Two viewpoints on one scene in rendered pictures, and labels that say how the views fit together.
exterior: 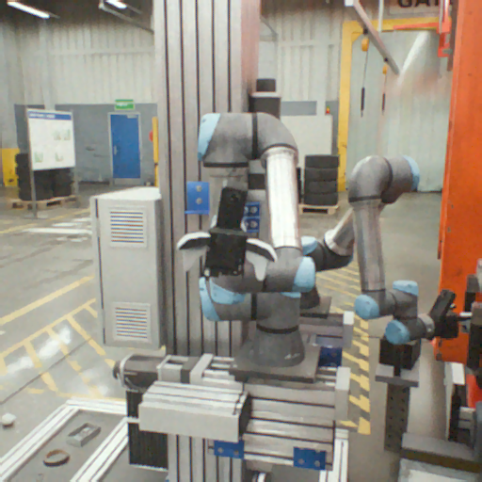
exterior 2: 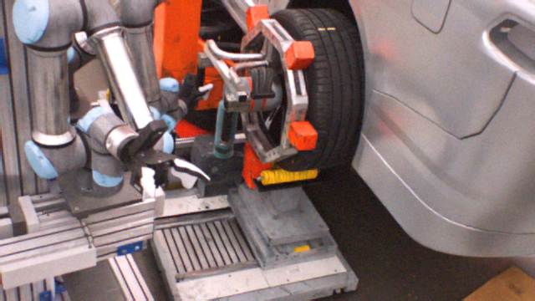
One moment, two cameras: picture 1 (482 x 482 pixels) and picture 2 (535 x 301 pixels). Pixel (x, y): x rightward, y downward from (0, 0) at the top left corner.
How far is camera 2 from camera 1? 0.96 m
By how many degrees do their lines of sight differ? 49
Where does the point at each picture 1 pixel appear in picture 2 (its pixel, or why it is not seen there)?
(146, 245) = not seen: outside the picture
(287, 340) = not seen: hidden behind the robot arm
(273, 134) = (101, 13)
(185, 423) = (49, 268)
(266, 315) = not seen: hidden behind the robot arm
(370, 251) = (150, 69)
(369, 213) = (146, 36)
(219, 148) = (53, 34)
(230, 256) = (160, 176)
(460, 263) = (179, 31)
